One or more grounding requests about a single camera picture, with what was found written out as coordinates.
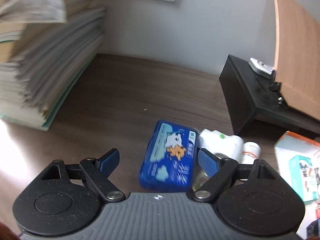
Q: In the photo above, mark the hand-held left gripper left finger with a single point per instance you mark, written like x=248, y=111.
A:
x=110, y=163

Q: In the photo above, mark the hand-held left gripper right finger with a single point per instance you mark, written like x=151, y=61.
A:
x=207, y=163

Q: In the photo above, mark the blue tin box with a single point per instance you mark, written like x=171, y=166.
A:
x=165, y=160

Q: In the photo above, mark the white cardboard box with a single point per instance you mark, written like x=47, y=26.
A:
x=285, y=147

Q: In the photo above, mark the white plastic bottle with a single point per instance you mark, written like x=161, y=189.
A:
x=225, y=142

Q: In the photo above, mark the white pill bottle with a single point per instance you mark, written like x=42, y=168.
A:
x=251, y=150

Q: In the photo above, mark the black desk riser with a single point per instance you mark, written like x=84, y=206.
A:
x=240, y=87

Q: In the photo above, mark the teal cartoon bandage box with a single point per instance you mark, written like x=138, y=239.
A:
x=297, y=170

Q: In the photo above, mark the stack of papers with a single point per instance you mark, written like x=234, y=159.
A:
x=50, y=67

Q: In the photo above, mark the wooden board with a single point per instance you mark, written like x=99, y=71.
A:
x=295, y=55

